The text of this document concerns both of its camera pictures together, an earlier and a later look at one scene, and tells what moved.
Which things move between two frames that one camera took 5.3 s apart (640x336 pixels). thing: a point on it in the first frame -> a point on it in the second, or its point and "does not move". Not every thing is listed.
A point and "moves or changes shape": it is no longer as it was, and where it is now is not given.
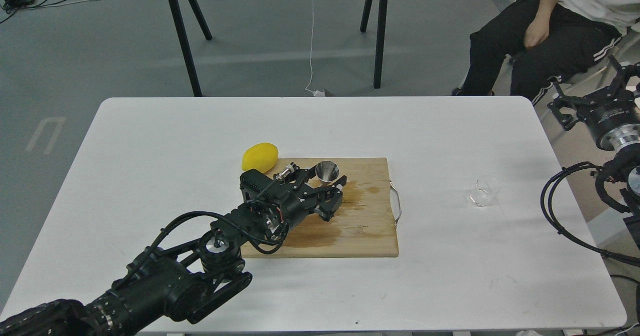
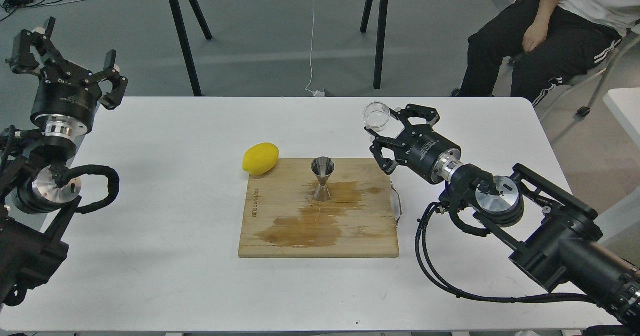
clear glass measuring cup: (485, 185) moves or changes shape
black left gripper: (256, 186) -> (64, 105)
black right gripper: (615, 105) -> (424, 151)
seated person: (560, 29) does not move
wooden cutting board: (365, 227) does not move
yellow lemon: (261, 156) does not move
